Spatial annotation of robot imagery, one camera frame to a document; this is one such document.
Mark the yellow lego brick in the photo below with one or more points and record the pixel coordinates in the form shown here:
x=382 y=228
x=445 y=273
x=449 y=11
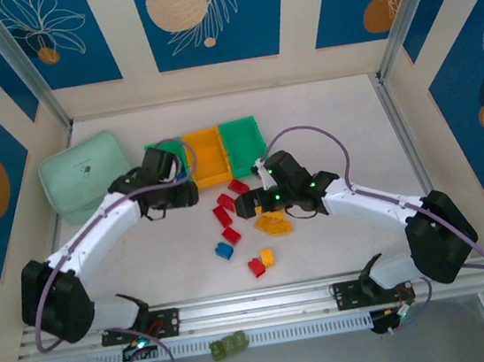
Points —
x=267 y=256
x=258 y=210

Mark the yellow lego plate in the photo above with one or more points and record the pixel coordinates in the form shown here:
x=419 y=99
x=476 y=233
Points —
x=277 y=228

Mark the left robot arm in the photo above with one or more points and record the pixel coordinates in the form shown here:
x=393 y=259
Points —
x=96 y=227

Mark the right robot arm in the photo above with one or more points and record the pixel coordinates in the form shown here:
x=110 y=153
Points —
x=379 y=207

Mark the green plastic bin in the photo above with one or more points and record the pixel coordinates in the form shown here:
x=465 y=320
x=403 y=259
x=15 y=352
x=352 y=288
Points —
x=242 y=145
x=179 y=155

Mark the yellow plastic bin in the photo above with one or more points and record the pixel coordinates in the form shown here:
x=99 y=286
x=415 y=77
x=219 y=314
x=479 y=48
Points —
x=210 y=158

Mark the mint green zip pouch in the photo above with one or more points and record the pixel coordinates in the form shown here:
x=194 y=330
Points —
x=80 y=175

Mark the olive green cube block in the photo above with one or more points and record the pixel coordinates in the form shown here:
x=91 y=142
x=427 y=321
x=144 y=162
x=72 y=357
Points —
x=228 y=347

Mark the black controller board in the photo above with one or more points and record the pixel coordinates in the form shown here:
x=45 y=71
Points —
x=137 y=353
x=390 y=323

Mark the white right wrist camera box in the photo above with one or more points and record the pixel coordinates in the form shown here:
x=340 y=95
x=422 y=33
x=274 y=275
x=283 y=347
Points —
x=261 y=171

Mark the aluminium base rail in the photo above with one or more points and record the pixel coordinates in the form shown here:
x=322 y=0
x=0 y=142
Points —
x=263 y=305

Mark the aluminium side rail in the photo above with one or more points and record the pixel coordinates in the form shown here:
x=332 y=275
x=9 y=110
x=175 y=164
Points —
x=394 y=116
x=58 y=232

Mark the aluminium corner post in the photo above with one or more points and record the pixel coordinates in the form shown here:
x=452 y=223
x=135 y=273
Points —
x=406 y=7
x=20 y=58

